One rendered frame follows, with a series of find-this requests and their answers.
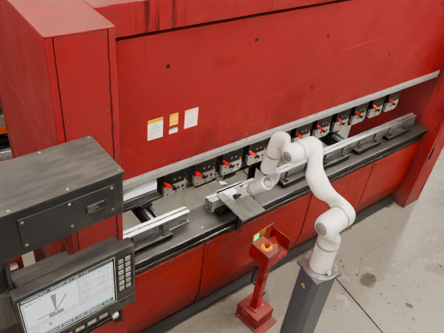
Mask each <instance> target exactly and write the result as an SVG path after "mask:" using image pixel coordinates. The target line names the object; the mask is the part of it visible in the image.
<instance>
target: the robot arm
mask: <svg viewBox="0 0 444 333"><path fill-rule="evenodd" d="M281 156H282V158H283V160H284V161H285V162H287V163H298V162H300V161H302V160H304V159H306V160H307V170H306V173H305V178H306V180H307V183H308V185H309V187H310V189H311V191H312V192H313V194H314V195H315V196H316V197H317V198H318V199H320V200H322V201H324V202H326V203H327V204H328V205H329V206H330V209H329V210H328V211H326V212H324V213H323V214H322V215H320V216H319V217H318V218H317V220H316V221H315V224H314V228H315V230H316V232H317V233H318V237H317V240H316V243H315V246H314V249H313V253H310V254H308V255H306V256H305V257H304V259H303V269H304V271H305V272H306V273H307V274H308V275H309V276H310V277H312V278H314V279H317V280H319V281H328V280H331V279H333V278H334V277H335V275H336V273H337V266H336V264H335V262H334V259H335V257H336V254H337V252H338V249H339V247H340V243H341V237H340V235H339V232H340V231H342V230H344V229H345V228H347V227H349V226H350V225H351V224H352V223H353V222H354V221H355V211H354V209H353V207H352V206H351V204H350V203H349V202H347V201H346V200H345V199H344V198H343V197H341V195H339V194H338V193H337V192H336V191H335V190H334V189H333V187H332V186H331V184H330V182H329V180H328V178H327V176H326V174H325V171H324V169H323V164H322V159H323V147H322V143H321V142H320V141H319V139H317V138H316V137H313V136H308V137H304V138H302V139H300V140H298V141H296V142H293V143H291V137H290V135H289V134H288V133H285V132H284V131H277V132H275V133H274V134H273V135H272V136H271V138H270V141H269V143H268V146H267V149H266V152H265V154H264V157H263V159H262V163H261V165H260V170H261V171H262V173H264V174H267V175H266V176H263V177H261V178H259V179H257V180H255V181H253V182H250V183H249V184H248V186H246V187H244V188H242V189H240V190H238V191H237V193H236V194H234V195H233V198H234V200H235V199H238V198H243V197H245V196H249V195H251V196H256V195H258V194H261V193H263V192H266V191H268V190H271V189H272V187H273V186H275V185H276V184H277V182H278V180H279V177H280V171H279V169H278V168H277V165H278V163H279V160H280V159H281ZM237 194H238V195H237Z"/></svg>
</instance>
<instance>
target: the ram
mask: <svg viewBox="0 0 444 333"><path fill-rule="evenodd" d="M443 62H444V0H337V1H330V2H325V3H318V4H314V5H307V6H302V7H295V8H290V9H284V10H279V11H272V12H267V13H260V14H256V15H248V16H244V17H237V18H230V19H225V20H218V21H214V22H207V23H202V24H195V25H190V26H183V27H179V28H171V29H167V30H160V31H156V32H148V33H144V34H137V35H133V36H125V37H121V38H116V65H117V82H118V116H119V133H120V167H121V168H122V169H123V170H124V171H125V174H123V181H125V180H129V179H130V178H134V177H136V176H140V175H142V174H145V173H148V172H151V171H154V170H157V169H159V168H163V167H166V166H168V165H171V164H174V163H177V162H180V161H183V160H185V159H189V158H191V157H194V156H196V155H200V154H202V153H205V152H208V151H211V150H214V149H217V148H219V147H222V146H225V145H228V144H231V143H234V142H236V141H240V140H242V139H245V138H247V137H251V136H253V135H256V134H259V133H262V132H265V131H268V130H271V129H274V128H277V127H280V126H282V125H285V124H288V123H291V122H294V121H296V120H300V119H302V118H306V117H307V116H311V115H313V114H317V113H319V112H322V111H325V110H328V109H331V108H333V107H336V106H339V105H342V104H345V103H347V102H351V101H353V100H357V99H359V98H362V97H364V96H368V95H370V94H373V93H377V92H379V91H382V90H385V89H388V88H391V87H394V86H396V85H399V84H402V83H405V82H408V81H411V80H413V79H417V78H419V77H422V76H424V75H428V74H430V73H433V72H436V71H439V70H440V69H441V66H442V65H443ZM437 76H438V74H436V75H433V76H431V77H428V78H425V79H422V80H420V81H416V82H414V83H411V84H409V85H405V86H403V87H400V88H397V89H394V90H392V91H389V92H385V93H383V94H380V95H377V96H374V97H372V98H368V99H366V100H363V101H361V102H357V103H355V104H352V105H349V106H347V107H344V108H341V109H338V110H335V111H333V112H329V113H327V114H324V115H321V116H318V117H316V118H313V119H310V120H307V121H305V122H301V123H299V124H296V125H294V126H290V127H288V128H285V129H281V130H279V131H284V132H286V131H289V130H292V129H294V128H298V127H300V126H303V125H305V124H308V123H311V122H314V121H316V120H319V119H322V118H325V117H327V116H331V115H333V114H336V113H339V112H341V111H344V110H347V109H349V108H353V107H354V106H358V105H360V104H363V103H366V102H369V101H371V100H375V99H377V98H380V97H382V96H385V95H388V94H391V93H394V92H396V91H399V90H402V89H405V88H408V87H411V86H413V85H416V84H418V83H422V82H424V81H427V80H430V79H432V78H435V77H437ZM196 107H199V111H198V125H197V126H194V127H190V128H187V129H184V114H185V110H189V109H192V108H196ZM177 112H178V124H176V125H173V126H169V125H170V115H171V114H175V113H177ZM161 117H163V136H162V137H158V138H156V139H152V140H149V141H148V121H150V120H154V119H157V118H161ZM176 126H178V131H177V132H175V133H171V134H169V129H170V128H173V127H176ZM274 133H275V132H273V133H271V134H268V135H265V136H262V137H259V138H257V139H253V140H252V141H248V142H246V143H243V144H240V145H237V146H234V147H232V148H229V149H226V150H224V151H220V152H218V153H215V154H212V155H209V156H206V157H204V158H201V159H198V160H196V161H192V162H190V163H187V164H185V165H181V166H178V167H176V168H172V169H170V170H167V171H164V172H161V173H158V174H156V175H153V176H150V177H148V178H144V179H142V180H139V181H137V182H133V183H131V184H128V185H125V186H123V190H126V189H128V188H132V187H134V186H137V185H140V184H142V183H145V182H148V181H150V180H154V179H156V178H159V177H162V176H164V175H167V174H170V173H172V172H176V171H178V170H181V169H183V168H186V167H190V166H192V165H195V164H198V163H201V162H203V161H206V160H209V159H212V158H214V157H217V156H220V155H223V154H225V153H228V152H231V151H234V150H236V149H240V148H241V147H245V146H247V145H250V144H253V143H256V142H258V141H261V140H263V139H267V138H269V137H271V136H272V135H273V134H274Z"/></svg>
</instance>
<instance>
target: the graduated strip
mask: <svg viewBox="0 0 444 333"><path fill-rule="evenodd" d="M439 72H440V70H439V71H436V72H433V73H430V74H428V75H424V76H422V77H419V78H417V79H413V80H411V81H408V82H405V83H402V84H399V85H396V86H394V87H391V88H388V89H385V90H382V91H379V92H376V93H373V94H370V95H368V96H364V97H362V98H359V99H357V100H353V101H351V102H347V103H345V104H342V105H339V106H336V107H333V108H331V109H328V110H325V111H322V112H319V113H317V114H313V115H311V116H307V117H306V118H302V119H300V120H296V121H294V122H291V123H288V124H285V125H282V126H280V127H277V128H274V129H270V130H268V131H265V132H262V133H259V134H256V135H253V136H251V137H247V138H245V139H242V140H240V141H236V142H234V143H231V144H228V145H225V146H222V147H219V148H217V149H214V150H211V151H208V152H205V153H202V154H200V155H196V156H194V157H191V158H189V159H185V160H183V161H180V162H177V163H174V164H171V165H168V166H165V167H163V168H159V169H157V170H154V171H151V172H148V173H145V174H142V175H140V176H136V177H134V178H130V179H129V180H125V181H123V186H125V185H128V184H131V183H133V182H137V181H139V180H142V179H144V178H148V177H150V176H153V175H156V174H158V173H161V172H164V171H167V170H170V169H172V168H176V167H179V166H181V165H185V164H187V163H190V162H192V161H196V160H198V159H201V158H204V157H206V156H209V155H212V154H215V153H218V152H220V151H224V150H226V149H229V148H232V147H234V146H237V145H240V144H243V143H246V142H248V141H252V140H253V139H257V138H259V137H262V136H265V135H268V134H271V133H273V132H276V131H279V130H282V129H285V128H288V127H290V126H294V125H296V124H299V123H301V122H305V121H307V120H310V119H313V118H316V117H318V116H321V115H324V114H327V113H329V112H333V111H335V110H338V109H341V108H344V107H347V106H349V105H352V104H355V103H357V102H361V101H363V100H366V99H368V98H372V97H374V96H377V95H380V94H383V93H386V92H389V91H392V90H394V89H397V88H400V87H403V86H405V85H409V84H411V83H414V82H416V81H420V80H422V79H425V78H428V77H431V76H433V75H436V74H439Z"/></svg>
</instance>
